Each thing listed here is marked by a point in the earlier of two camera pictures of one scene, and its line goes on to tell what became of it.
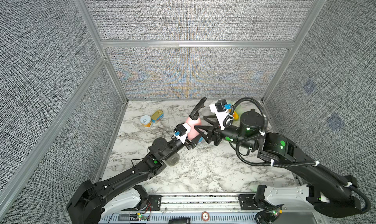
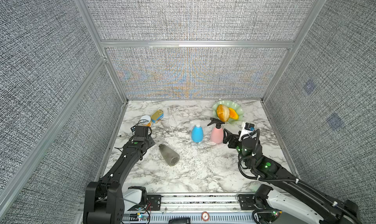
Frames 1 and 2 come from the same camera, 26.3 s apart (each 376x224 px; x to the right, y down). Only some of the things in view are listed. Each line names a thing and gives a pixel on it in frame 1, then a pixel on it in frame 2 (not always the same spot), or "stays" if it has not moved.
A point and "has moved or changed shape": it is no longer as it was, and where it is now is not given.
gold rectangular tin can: (157, 116) stays
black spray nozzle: (194, 114) has moved or changed shape
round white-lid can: (146, 121) stays
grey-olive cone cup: (173, 160) stays
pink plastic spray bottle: (193, 133) has moved or changed shape
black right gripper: (216, 132) -> (235, 138)
